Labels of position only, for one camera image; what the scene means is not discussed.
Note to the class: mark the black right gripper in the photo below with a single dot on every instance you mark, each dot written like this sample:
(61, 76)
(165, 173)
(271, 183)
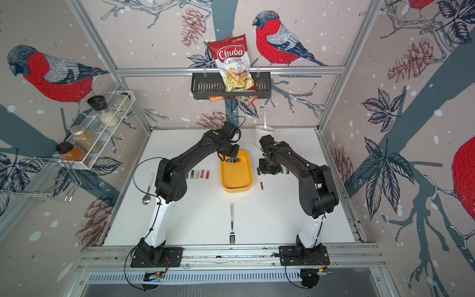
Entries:
(261, 170)

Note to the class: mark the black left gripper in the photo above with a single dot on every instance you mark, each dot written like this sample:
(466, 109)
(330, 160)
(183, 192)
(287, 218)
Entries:
(235, 153)

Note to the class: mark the yellow plastic storage box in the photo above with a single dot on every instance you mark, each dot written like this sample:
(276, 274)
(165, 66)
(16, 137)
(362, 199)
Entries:
(237, 177)

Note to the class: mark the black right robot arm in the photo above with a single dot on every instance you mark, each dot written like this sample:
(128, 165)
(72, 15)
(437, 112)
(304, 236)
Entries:
(316, 189)

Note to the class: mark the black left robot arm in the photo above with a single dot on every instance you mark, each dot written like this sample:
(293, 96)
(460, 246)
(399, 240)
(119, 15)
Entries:
(171, 185)

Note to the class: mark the white cup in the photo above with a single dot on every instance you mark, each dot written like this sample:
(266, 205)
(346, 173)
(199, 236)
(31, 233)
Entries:
(259, 132)

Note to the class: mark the pink straw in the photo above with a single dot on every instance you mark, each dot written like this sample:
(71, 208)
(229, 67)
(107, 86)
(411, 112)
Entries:
(265, 121)

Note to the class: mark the Chuba cassava chips bag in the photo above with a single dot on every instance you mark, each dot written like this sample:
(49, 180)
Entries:
(232, 60)

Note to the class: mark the silver fork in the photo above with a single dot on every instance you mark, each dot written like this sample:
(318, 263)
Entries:
(232, 217)

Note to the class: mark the silver spoon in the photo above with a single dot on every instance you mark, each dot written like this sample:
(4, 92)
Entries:
(147, 197)

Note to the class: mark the black lid spice jar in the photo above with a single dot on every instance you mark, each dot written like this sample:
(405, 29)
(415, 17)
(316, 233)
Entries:
(107, 116)

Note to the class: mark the silver lid spice jar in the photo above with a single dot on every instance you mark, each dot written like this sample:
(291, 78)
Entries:
(86, 139)

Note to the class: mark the orange spice jar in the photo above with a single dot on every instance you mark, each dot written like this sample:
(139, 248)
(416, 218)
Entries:
(70, 152)

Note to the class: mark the black wire basket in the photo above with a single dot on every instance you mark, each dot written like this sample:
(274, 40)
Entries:
(204, 86)

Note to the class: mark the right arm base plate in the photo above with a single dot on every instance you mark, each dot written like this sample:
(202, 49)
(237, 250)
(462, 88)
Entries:
(298, 256)

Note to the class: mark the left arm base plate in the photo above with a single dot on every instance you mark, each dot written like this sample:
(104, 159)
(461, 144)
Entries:
(146, 257)

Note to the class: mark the white wire spice rack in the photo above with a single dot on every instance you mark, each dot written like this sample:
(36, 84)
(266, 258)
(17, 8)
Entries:
(121, 102)

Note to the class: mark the aluminium frame corner post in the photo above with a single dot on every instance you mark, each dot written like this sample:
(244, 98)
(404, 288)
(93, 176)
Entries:
(86, 23)

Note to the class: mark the aluminium front rail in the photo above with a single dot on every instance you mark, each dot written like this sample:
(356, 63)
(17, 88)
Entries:
(224, 257)

